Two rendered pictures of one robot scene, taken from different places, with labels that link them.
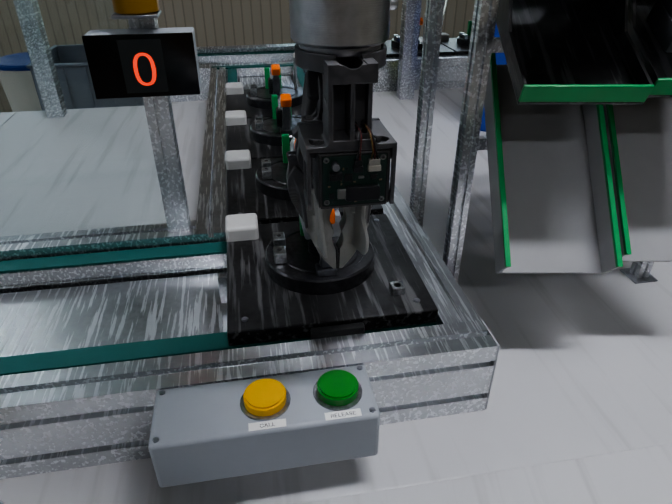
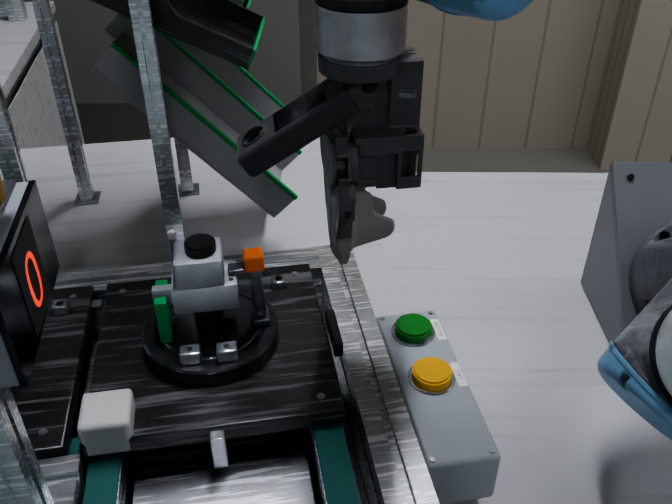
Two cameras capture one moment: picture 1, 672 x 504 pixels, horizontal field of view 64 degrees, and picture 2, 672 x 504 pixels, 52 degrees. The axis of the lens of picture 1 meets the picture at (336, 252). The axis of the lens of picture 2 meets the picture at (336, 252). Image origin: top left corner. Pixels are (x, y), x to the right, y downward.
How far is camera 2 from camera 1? 0.73 m
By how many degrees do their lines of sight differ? 72
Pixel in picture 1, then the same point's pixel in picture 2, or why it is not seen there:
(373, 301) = (294, 300)
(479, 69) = (154, 64)
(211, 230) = (54, 482)
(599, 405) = not seen: hidden behind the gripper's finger
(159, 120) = not seen: outside the picture
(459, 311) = (302, 257)
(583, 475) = (406, 268)
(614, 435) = (371, 247)
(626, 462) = (393, 248)
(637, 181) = not seen: hidden behind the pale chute
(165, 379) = (412, 461)
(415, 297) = (289, 274)
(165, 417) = (464, 450)
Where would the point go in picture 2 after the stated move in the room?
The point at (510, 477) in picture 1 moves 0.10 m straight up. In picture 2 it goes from (412, 301) to (417, 241)
